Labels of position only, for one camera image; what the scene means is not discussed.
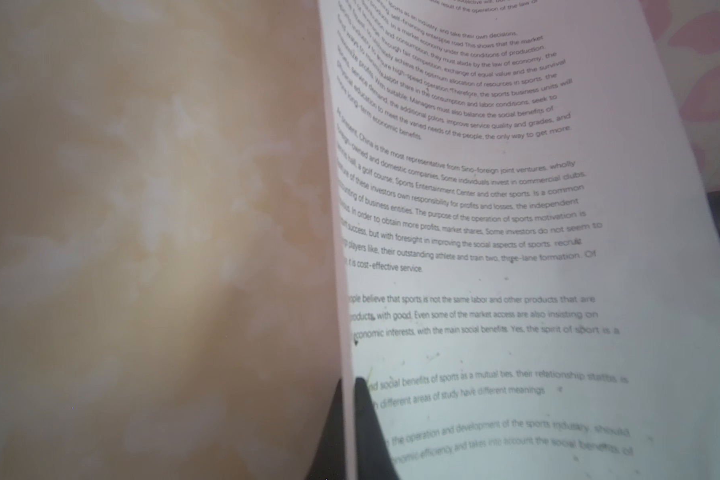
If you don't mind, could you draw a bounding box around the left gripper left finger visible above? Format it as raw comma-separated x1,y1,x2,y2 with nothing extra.
305,380,345,480

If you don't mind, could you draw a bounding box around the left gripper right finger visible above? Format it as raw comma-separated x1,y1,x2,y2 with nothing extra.
354,377,399,480

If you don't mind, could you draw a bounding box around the paper sheet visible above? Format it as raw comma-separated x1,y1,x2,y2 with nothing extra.
319,1,720,479

